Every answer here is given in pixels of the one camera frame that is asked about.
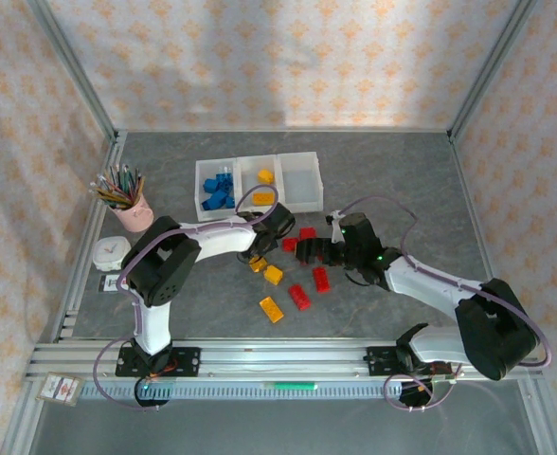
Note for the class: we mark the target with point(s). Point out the short yellow lego brick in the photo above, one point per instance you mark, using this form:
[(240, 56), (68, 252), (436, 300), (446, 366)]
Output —
[(258, 266), (273, 274), (265, 176)]

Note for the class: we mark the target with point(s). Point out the short red lego brick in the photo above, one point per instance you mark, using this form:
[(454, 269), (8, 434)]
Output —
[(289, 244), (307, 233)]

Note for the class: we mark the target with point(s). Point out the long red lego brick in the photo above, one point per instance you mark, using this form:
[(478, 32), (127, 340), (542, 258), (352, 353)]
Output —
[(321, 279), (300, 296)]

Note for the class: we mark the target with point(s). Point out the long yellow lego brick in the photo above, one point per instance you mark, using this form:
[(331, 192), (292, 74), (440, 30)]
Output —
[(271, 309), (264, 197)]

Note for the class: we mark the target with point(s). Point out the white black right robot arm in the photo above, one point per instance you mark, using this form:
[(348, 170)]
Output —
[(430, 284)]

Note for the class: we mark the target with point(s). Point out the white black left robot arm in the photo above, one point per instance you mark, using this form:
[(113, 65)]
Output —
[(217, 239)]

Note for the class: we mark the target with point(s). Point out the translucent white plastic bin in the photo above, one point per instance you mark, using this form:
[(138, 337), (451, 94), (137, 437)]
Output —
[(255, 166), (300, 185), (200, 215)]

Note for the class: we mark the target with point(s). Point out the pink cup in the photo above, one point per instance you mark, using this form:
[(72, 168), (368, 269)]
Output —
[(136, 215)]

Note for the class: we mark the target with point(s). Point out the green strip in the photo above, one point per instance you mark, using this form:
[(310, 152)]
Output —
[(295, 386)]

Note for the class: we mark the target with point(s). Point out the white square clock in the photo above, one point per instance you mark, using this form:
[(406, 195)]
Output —
[(110, 252)]

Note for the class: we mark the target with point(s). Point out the coloured pencils bundle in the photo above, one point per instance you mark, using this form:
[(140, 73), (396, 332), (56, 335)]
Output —
[(117, 187)]

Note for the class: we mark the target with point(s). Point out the red white printed card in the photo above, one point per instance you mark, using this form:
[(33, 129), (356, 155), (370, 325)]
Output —
[(58, 389)]

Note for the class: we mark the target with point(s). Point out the aluminium mounting rail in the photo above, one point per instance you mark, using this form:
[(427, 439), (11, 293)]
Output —
[(278, 355)]

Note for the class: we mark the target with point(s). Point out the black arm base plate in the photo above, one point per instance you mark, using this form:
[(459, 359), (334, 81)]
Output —
[(188, 361), (380, 360)]

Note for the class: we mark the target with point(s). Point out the aluminium table side rail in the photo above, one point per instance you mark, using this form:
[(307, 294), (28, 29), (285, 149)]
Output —
[(82, 294), (477, 213)]

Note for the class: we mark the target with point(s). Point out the aluminium frame post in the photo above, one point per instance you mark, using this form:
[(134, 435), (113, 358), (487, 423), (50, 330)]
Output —
[(75, 71), (489, 71)]

